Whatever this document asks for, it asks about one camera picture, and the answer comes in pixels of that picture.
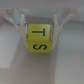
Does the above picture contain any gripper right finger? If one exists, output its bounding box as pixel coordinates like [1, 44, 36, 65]
[51, 7, 78, 44]

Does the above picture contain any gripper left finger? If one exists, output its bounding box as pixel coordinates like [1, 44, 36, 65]
[3, 7, 30, 47]

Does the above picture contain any yellow block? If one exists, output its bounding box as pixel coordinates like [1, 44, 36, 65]
[27, 22, 55, 54]

